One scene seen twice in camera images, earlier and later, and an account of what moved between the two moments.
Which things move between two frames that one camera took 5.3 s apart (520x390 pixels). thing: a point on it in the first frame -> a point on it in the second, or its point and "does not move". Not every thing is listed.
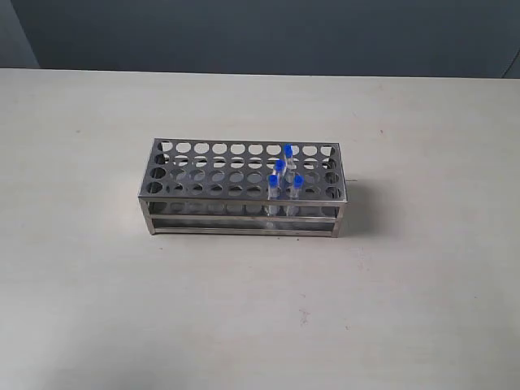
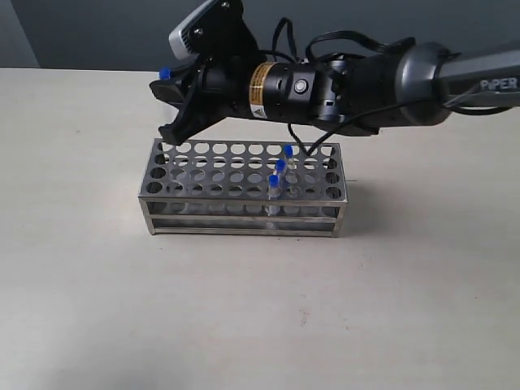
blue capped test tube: (274, 195) does not move
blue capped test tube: (296, 193) -> (165, 73)
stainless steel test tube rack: (244, 187) does not move
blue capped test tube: (288, 153) does not move
